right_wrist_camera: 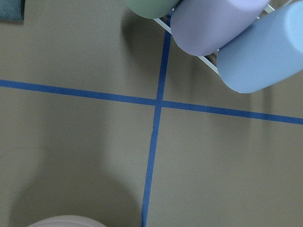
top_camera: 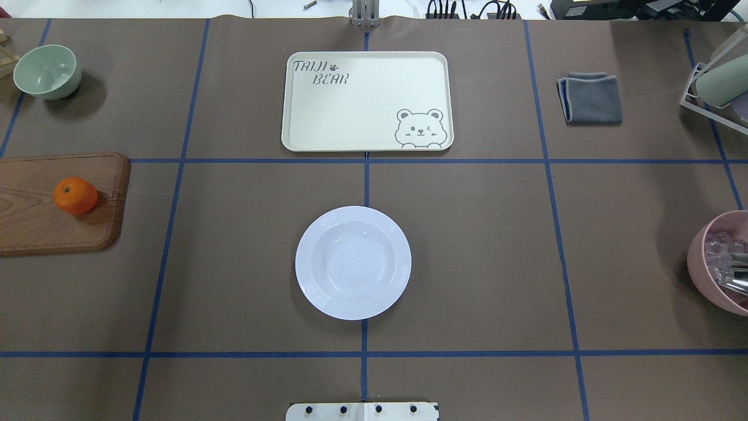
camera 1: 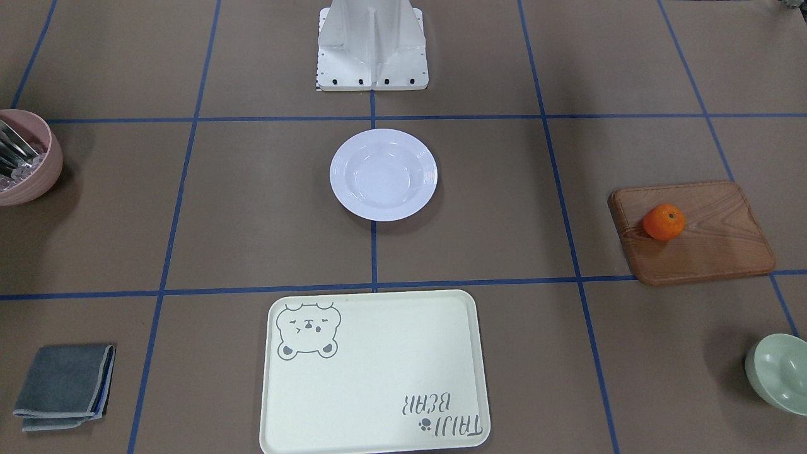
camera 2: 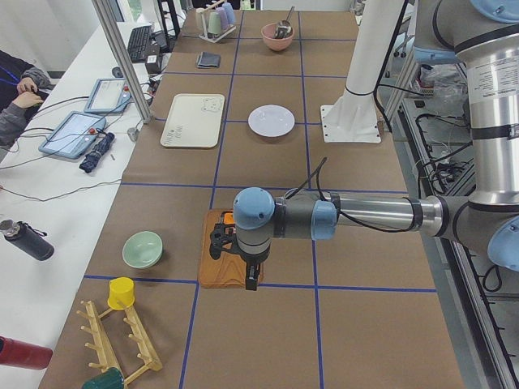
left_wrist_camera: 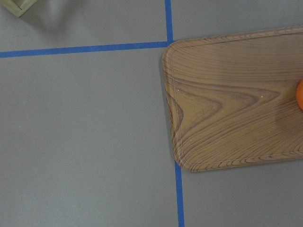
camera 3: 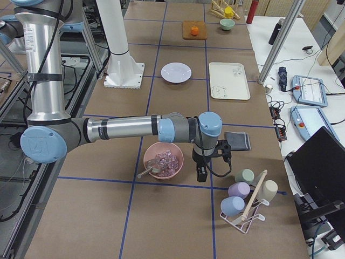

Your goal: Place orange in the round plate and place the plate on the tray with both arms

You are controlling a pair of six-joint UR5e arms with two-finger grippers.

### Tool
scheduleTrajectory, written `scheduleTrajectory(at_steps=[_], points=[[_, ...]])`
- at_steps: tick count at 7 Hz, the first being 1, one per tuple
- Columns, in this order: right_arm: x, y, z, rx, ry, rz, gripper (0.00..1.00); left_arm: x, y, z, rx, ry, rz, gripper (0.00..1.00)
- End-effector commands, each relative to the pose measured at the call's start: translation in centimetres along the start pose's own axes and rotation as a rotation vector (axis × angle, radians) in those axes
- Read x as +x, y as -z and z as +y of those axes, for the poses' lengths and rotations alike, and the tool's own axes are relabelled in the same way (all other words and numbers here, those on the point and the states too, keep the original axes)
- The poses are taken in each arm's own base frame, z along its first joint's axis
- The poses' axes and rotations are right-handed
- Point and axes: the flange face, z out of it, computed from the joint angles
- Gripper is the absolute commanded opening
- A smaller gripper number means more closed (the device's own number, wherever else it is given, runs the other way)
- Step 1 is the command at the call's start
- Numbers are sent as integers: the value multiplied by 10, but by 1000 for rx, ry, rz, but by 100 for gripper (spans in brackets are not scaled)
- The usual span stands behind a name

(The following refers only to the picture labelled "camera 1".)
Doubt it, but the orange fruit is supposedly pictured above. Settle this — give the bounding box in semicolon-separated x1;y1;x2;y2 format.
642;203;687;241

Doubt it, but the cream bear print tray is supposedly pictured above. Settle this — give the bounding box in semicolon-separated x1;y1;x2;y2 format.
258;289;492;453

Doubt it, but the brown wooden tray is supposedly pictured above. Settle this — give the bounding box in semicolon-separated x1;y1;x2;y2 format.
608;180;776;286

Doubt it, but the white round plate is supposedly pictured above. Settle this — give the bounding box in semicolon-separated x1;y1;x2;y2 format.
329;129;439;222

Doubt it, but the folded grey cloth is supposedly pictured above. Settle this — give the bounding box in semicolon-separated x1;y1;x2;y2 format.
13;343;117;432

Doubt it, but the pink bowl with ice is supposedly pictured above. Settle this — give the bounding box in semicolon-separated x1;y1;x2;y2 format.
1;109;63;207

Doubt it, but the metal scoop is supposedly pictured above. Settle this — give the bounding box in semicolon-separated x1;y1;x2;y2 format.
1;120;47;182

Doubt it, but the mint green bowl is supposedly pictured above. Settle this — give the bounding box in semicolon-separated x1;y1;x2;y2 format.
744;334;806;416

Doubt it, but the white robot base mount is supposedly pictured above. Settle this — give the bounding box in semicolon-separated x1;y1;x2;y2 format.
315;1;429;91

